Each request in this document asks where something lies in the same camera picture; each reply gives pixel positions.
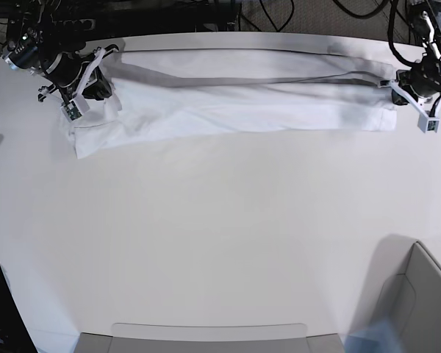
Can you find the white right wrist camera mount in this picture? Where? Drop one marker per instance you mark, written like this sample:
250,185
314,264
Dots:
74,104

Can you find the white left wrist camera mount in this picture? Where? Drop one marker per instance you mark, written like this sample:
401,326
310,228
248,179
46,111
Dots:
428,118

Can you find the grey cardboard box right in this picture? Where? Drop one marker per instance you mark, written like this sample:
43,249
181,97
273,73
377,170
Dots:
411,302

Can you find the blue blurry object bottom right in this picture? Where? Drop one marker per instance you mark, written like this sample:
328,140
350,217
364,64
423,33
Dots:
379,337

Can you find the white T-shirt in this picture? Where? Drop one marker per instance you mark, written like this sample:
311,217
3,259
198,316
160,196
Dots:
163,95

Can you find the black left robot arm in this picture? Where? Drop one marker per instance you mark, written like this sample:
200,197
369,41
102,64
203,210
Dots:
424,19

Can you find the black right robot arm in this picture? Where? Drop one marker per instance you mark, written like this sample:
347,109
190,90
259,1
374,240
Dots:
46,38

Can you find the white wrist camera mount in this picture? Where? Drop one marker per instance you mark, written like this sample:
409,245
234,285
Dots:
428,118
74,104

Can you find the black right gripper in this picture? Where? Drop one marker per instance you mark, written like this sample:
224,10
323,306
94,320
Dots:
55,67

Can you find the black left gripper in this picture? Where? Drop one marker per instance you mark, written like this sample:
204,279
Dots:
422,81

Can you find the grey tray bottom edge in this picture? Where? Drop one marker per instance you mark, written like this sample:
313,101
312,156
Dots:
126,337

